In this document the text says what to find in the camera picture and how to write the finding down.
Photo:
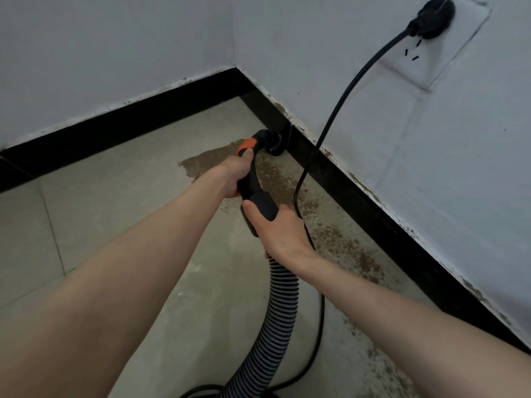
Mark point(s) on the white wall socket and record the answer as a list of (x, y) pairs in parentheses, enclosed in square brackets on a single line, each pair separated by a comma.
[(436, 54)]

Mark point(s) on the person's left hand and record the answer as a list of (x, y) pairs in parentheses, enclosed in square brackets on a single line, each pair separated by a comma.
[(235, 171)]

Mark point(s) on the brown sawdust dirt patch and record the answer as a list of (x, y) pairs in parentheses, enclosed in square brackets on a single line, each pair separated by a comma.
[(340, 240)]

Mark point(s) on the person's right forearm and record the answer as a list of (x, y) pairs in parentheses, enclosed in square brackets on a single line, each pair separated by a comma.
[(415, 335)]

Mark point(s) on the person's left forearm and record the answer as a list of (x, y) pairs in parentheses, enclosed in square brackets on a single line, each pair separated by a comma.
[(91, 302)]

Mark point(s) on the tiled floor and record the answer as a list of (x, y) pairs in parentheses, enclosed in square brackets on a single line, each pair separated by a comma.
[(124, 211)]

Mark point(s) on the person's right hand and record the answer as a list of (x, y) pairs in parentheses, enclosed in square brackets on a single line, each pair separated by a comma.
[(280, 234)]

